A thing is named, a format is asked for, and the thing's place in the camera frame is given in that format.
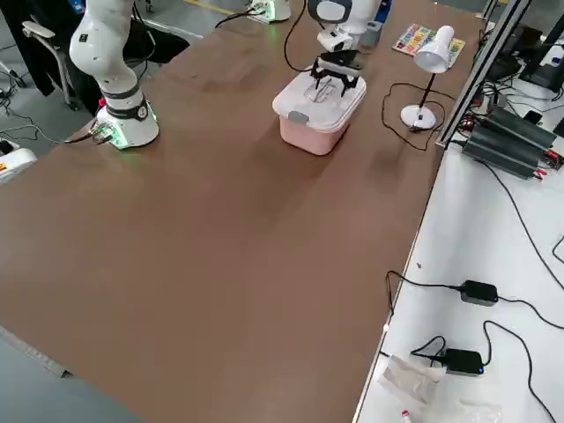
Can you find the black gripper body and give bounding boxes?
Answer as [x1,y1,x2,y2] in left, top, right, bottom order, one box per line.
[315,48,366,77]

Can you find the white bin lid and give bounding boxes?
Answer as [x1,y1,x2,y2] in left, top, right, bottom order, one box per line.
[271,71,368,134]

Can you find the grey block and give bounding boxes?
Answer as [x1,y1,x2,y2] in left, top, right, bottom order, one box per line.
[362,20,383,46]

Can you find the pink plastic bin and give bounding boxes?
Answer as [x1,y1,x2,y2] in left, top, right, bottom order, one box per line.
[278,94,367,157]

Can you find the colourful alphabet puzzle board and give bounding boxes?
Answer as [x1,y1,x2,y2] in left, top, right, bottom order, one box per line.
[391,22,467,58]

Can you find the white desk lamp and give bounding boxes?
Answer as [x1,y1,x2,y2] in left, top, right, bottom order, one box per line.
[399,24,456,130]

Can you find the black finned power supply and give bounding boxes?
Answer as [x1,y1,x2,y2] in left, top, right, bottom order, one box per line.
[481,104,558,150]
[461,126,542,181]

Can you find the black power adapter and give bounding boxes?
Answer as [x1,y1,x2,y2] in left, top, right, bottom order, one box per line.
[442,346,485,376]
[459,278,500,306]

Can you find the grey office chair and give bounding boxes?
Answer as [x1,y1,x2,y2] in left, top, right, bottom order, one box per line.
[20,19,78,112]

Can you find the crumpled plastic bag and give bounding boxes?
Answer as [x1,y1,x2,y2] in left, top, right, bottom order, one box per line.
[377,353,447,403]

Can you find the white control box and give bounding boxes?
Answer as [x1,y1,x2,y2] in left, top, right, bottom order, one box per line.
[0,146,38,185]

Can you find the clear plastic packaging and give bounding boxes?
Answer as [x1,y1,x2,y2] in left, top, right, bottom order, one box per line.
[456,395,504,423]

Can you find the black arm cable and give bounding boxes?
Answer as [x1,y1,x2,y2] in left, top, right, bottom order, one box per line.
[283,0,325,72]

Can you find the black lamp cable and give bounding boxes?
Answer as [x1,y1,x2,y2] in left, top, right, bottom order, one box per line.
[381,82,444,152]

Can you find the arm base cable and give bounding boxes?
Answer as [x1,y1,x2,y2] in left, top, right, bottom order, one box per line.
[0,125,109,147]
[214,3,266,31]

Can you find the black adapter cable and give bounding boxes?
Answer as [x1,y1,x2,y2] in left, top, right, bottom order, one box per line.
[410,319,560,423]
[384,270,564,330]

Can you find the aluminium table edge rail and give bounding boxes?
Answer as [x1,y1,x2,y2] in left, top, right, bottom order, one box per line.
[0,324,75,381]

